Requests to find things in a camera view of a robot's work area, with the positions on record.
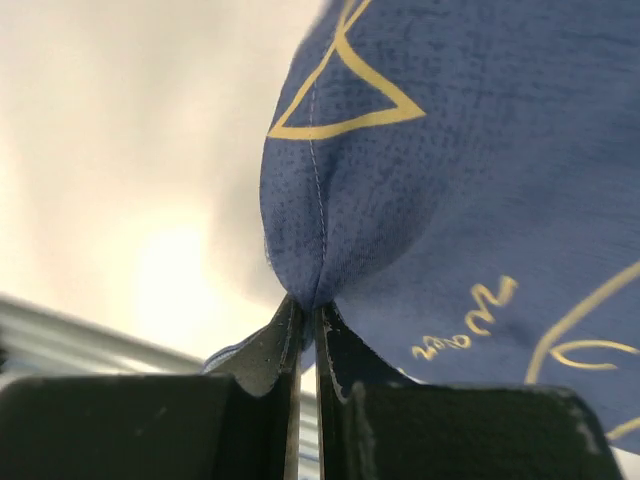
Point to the blue cloth placemat with fish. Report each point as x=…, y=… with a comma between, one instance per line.
x=461, y=179

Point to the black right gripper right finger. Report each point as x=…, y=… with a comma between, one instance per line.
x=375, y=423

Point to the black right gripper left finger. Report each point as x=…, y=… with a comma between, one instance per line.
x=238, y=421

